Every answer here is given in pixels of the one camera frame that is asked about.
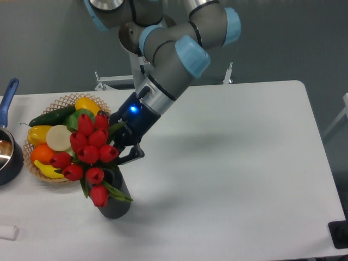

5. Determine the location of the yellow banana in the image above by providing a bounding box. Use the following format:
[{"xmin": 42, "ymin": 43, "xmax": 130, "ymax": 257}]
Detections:
[{"xmin": 34, "ymin": 160, "xmax": 65, "ymax": 179}]

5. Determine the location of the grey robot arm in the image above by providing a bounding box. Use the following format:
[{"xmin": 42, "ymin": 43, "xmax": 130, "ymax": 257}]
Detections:
[{"xmin": 84, "ymin": 1, "xmax": 241, "ymax": 165}]

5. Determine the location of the dark grey ribbed vase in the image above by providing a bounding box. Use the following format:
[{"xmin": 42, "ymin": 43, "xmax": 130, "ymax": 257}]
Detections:
[{"xmin": 98, "ymin": 169, "xmax": 131, "ymax": 219}]

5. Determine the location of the green cucumber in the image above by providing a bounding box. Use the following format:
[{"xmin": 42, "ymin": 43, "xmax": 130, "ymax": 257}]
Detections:
[{"xmin": 21, "ymin": 105, "xmax": 76, "ymax": 127}]

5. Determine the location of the red tulip bouquet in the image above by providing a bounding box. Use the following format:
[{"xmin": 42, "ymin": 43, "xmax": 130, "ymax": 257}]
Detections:
[{"xmin": 50, "ymin": 116, "xmax": 133, "ymax": 207}]

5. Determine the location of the white metal robot stand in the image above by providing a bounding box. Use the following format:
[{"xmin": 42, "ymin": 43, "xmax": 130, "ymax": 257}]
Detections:
[{"xmin": 95, "ymin": 51, "xmax": 233, "ymax": 91}]

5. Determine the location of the yellow squash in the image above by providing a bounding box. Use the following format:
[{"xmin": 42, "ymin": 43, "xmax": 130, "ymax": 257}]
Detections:
[{"xmin": 74, "ymin": 97, "xmax": 101, "ymax": 115}]

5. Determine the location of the orange fruit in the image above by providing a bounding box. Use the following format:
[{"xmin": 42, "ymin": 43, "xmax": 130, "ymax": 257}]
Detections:
[{"xmin": 30, "ymin": 144, "xmax": 57, "ymax": 165}]

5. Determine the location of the blue saucepan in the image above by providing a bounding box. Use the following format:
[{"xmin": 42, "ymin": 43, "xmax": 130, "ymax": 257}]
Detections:
[{"xmin": 1, "ymin": 78, "xmax": 23, "ymax": 186}]

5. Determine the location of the yellow bell pepper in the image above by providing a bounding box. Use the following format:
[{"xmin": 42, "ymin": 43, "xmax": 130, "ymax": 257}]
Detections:
[{"xmin": 27, "ymin": 125, "xmax": 52, "ymax": 146}]

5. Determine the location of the white cylinder object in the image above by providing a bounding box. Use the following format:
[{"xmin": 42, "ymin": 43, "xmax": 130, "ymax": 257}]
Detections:
[{"xmin": 0, "ymin": 225, "xmax": 20, "ymax": 241}]

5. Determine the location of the black device at edge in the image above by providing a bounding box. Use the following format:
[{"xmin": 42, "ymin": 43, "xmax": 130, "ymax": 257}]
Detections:
[{"xmin": 328, "ymin": 220, "xmax": 347, "ymax": 249}]

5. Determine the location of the green bok choy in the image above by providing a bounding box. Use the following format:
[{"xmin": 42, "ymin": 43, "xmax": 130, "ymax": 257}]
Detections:
[{"xmin": 63, "ymin": 109, "xmax": 95, "ymax": 135}]

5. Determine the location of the woven wicker basket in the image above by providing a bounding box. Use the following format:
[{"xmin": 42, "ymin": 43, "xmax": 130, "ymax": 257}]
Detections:
[{"xmin": 22, "ymin": 93, "xmax": 110, "ymax": 183}]

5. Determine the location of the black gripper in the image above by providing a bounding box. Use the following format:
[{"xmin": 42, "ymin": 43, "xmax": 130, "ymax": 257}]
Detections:
[{"xmin": 97, "ymin": 92, "xmax": 160, "ymax": 165}]

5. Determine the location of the white round onion slice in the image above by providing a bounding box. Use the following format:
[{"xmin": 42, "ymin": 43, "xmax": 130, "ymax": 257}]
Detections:
[{"xmin": 46, "ymin": 125, "xmax": 71, "ymax": 152}]

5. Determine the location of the white frame at right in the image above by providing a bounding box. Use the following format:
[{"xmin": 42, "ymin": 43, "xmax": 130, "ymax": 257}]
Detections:
[{"xmin": 322, "ymin": 93, "xmax": 347, "ymax": 143}]

